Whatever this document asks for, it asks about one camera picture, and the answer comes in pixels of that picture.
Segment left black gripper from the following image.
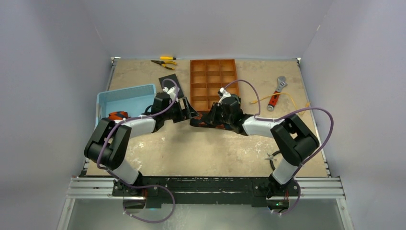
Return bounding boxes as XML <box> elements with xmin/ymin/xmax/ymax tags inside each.
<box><xmin>162</xmin><ymin>97</ymin><xmax>198</xmax><ymax>123</ymax></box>

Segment dark orange floral tie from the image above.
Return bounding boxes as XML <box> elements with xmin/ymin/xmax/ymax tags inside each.
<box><xmin>190</xmin><ymin>112</ymin><xmax>233</xmax><ymax>131</ymax></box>

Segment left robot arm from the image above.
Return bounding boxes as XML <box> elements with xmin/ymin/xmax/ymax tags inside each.
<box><xmin>84</xmin><ymin>92</ymin><xmax>198</xmax><ymax>196</ymax></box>

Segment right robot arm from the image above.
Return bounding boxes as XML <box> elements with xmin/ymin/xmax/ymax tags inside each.
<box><xmin>208</xmin><ymin>97</ymin><xmax>320</xmax><ymax>195</ymax></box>

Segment black foam block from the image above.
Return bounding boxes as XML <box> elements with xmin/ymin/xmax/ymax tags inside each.
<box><xmin>158</xmin><ymin>74</ymin><xmax>184</xmax><ymax>99</ymax></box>

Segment orange wooden compartment tray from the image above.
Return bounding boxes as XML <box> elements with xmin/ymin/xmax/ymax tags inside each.
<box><xmin>190</xmin><ymin>59</ymin><xmax>237</xmax><ymax>112</ymax></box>

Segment light blue plastic basket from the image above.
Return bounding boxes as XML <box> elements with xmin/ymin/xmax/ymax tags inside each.
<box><xmin>95</xmin><ymin>84</ymin><xmax>156</xmax><ymax>125</ymax></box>

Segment orange navy striped tie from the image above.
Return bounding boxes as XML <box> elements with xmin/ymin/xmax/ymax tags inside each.
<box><xmin>108</xmin><ymin>111</ymin><xmax>129</xmax><ymax>120</ymax></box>

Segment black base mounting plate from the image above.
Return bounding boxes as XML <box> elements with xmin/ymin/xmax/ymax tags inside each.
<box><xmin>112</xmin><ymin>176</ymin><xmax>300</xmax><ymax>208</ymax></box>

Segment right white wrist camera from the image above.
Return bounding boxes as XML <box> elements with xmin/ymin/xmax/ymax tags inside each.
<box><xmin>218</xmin><ymin>88</ymin><xmax>232</xmax><ymax>104</ymax></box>

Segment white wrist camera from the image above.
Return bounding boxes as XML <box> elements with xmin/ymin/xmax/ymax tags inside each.
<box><xmin>163</xmin><ymin>86</ymin><xmax>179</xmax><ymax>102</ymax></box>
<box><xmin>218</xmin><ymin>88</ymin><xmax>232</xmax><ymax>104</ymax></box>

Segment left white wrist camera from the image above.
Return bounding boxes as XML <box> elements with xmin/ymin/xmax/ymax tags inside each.
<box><xmin>163</xmin><ymin>86</ymin><xmax>179</xmax><ymax>102</ymax></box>

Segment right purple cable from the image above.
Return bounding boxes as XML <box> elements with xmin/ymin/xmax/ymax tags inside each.
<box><xmin>222</xmin><ymin>79</ymin><xmax>335</xmax><ymax>217</ymax></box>

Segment purple cable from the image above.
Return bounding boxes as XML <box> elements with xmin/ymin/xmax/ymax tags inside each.
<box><xmin>96</xmin><ymin>78</ymin><xmax>181</xmax><ymax>224</ymax></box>
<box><xmin>222</xmin><ymin>79</ymin><xmax>335</xmax><ymax>217</ymax></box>

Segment yellow handled pliers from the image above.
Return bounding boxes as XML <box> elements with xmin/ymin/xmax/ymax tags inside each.
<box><xmin>151</xmin><ymin>60</ymin><xmax>178</xmax><ymax>70</ymax></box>

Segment yellow handled screwdriver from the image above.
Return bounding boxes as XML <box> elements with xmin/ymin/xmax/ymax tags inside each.
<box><xmin>160</xmin><ymin>56</ymin><xmax>182</xmax><ymax>60</ymax></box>

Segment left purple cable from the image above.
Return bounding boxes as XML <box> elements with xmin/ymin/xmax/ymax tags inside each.
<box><xmin>96</xmin><ymin>78</ymin><xmax>181</xmax><ymax>224</ymax></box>

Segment black handled pliers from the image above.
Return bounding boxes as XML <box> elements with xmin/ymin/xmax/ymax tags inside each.
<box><xmin>265</xmin><ymin>150</ymin><xmax>281</xmax><ymax>171</ymax></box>

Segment red handled adjustable wrench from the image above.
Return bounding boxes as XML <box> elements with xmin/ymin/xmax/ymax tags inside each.
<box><xmin>267</xmin><ymin>76</ymin><xmax>287</xmax><ymax>112</ymax></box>

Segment yellow cable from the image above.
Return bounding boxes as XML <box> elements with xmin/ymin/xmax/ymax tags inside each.
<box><xmin>249</xmin><ymin>92</ymin><xmax>313</xmax><ymax>116</ymax></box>

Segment aluminium frame rail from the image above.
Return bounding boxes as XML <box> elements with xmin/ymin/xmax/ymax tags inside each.
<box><xmin>68</xmin><ymin>177</ymin><xmax>345</xmax><ymax>203</ymax></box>

